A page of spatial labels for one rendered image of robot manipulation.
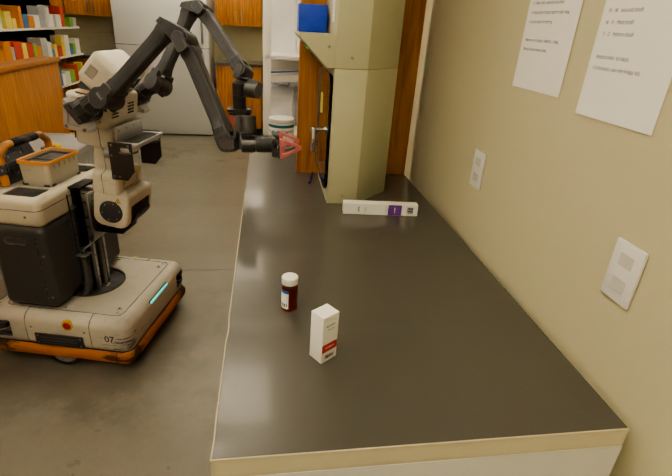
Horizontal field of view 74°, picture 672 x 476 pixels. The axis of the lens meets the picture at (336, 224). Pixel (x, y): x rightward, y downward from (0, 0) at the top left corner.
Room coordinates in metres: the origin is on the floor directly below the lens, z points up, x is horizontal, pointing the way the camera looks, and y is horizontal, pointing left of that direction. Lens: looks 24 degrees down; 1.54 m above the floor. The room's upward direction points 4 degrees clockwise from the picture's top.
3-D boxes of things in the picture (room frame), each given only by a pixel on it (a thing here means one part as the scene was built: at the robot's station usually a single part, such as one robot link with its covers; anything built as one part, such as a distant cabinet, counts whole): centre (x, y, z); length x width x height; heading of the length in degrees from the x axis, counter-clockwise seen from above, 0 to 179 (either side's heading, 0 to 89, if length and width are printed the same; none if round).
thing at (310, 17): (1.77, 0.14, 1.56); 0.10 x 0.10 x 0.09; 10
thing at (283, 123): (2.31, 0.32, 1.02); 0.13 x 0.13 x 0.15
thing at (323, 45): (1.68, 0.12, 1.46); 0.32 x 0.11 x 0.10; 10
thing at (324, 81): (1.69, 0.07, 1.19); 0.30 x 0.01 x 0.40; 9
